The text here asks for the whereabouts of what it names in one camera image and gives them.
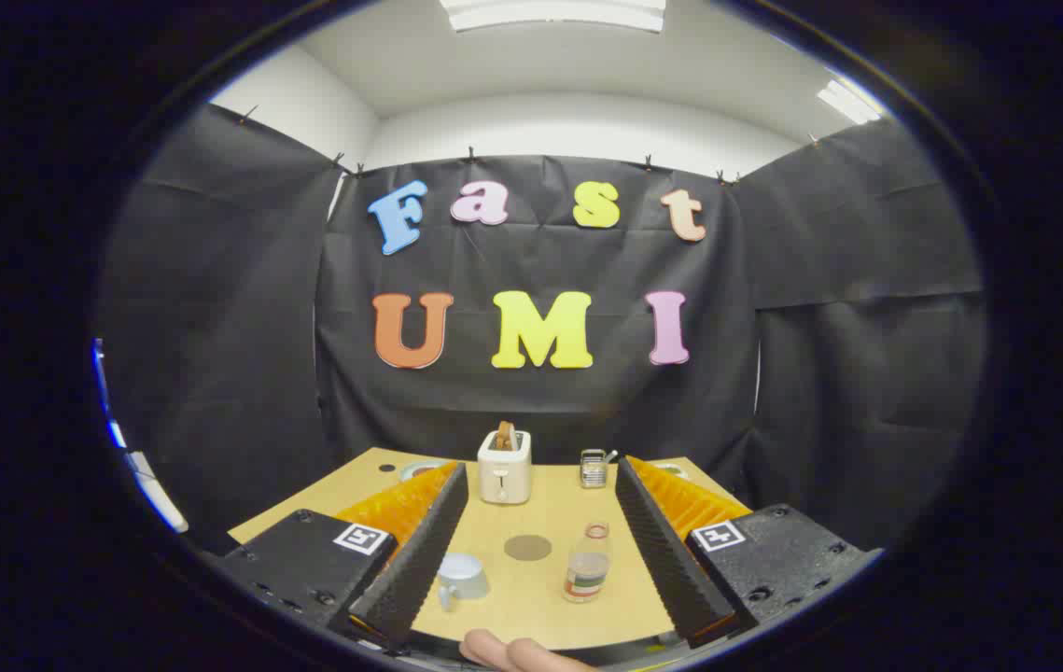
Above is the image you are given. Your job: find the white toaster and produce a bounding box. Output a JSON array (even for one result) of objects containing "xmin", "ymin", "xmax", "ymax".
[{"xmin": 478, "ymin": 430, "xmax": 533, "ymax": 506}]

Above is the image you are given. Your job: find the small ceiling light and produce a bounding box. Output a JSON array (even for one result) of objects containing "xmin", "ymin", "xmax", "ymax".
[{"xmin": 816, "ymin": 78, "xmax": 885, "ymax": 126}]

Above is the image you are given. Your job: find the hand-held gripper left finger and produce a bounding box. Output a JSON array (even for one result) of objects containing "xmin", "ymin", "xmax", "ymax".
[{"xmin": 210, "ymin": 460, "xmax": 470, "ymax": 654}]

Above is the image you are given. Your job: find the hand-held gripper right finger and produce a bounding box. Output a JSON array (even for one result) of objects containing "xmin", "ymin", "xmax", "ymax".
[{"xmin": 615, "ymin": 455, "xmax": 885, "ymax": 650}]

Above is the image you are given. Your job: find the long ceiling light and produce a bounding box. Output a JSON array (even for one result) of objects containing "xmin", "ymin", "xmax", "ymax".
[{"xmin": 439, "ymin": 0, "xmax": 668, "ymax": 35}]

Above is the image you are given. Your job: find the wooden table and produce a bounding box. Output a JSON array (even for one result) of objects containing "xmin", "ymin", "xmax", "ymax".
[{"xmin": 228, "ymin": 446, "xmax": 756, "ymax": 651}]

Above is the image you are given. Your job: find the white cup with handle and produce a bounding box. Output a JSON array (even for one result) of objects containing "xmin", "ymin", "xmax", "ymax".
[{"xmin": 436, "ymin": 553, "xmax": 491, "ymax": 613}]

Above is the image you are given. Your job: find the clear juice bottle red ring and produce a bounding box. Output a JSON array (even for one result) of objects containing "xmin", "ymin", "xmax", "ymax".
[{"xmin": 563, "ymin": 523, "xmax": 612, "ymax": 604}]

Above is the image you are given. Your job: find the small metal wire basket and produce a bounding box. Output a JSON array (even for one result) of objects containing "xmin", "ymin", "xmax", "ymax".
[{"xmin": 580, "ymin": 449, "xmax": 619, "ymax": 489}]

